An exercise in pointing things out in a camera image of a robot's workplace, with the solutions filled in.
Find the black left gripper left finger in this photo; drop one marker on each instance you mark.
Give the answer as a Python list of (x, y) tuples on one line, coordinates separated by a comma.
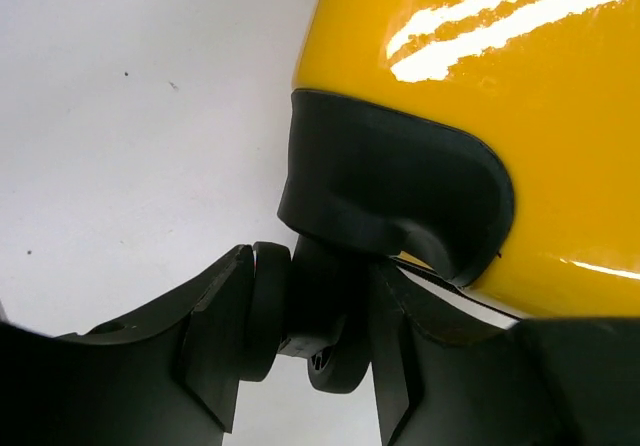
[(166, 373)]

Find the yellow hard-shell suitcase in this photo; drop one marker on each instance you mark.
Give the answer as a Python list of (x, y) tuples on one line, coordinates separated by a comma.
[(490, 144)]

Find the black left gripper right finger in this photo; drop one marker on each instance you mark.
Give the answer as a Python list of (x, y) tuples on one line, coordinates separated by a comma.
[(443, 377)]

